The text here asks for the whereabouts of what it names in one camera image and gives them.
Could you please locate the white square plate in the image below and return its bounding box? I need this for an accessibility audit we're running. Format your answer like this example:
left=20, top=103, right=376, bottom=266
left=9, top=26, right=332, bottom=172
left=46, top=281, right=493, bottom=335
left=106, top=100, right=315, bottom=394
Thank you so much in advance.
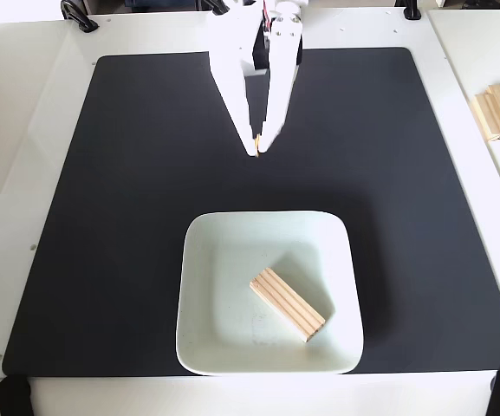
left=174, top=210, right=366, bottom=376

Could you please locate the red gripper cable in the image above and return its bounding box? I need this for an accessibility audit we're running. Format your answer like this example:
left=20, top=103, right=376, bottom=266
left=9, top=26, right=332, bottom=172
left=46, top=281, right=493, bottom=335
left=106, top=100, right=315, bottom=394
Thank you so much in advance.
left=259, top=0, right=273, bottom=32

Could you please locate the grooved wooden block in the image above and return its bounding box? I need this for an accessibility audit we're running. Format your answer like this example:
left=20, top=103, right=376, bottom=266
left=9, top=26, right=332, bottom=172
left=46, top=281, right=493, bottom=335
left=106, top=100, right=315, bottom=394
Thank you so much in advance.
left=249, top=267, right=326, bottom=343

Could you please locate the black mat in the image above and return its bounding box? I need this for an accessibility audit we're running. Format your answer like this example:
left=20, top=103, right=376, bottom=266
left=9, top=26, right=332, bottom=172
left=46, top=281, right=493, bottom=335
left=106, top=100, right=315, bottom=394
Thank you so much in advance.
left=1, top=46, right=500, bottom=374

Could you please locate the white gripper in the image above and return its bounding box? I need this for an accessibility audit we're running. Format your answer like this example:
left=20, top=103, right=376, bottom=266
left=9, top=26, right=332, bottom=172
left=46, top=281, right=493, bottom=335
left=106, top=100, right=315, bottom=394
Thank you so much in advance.
left=208, top=0, right=310, bottom=157

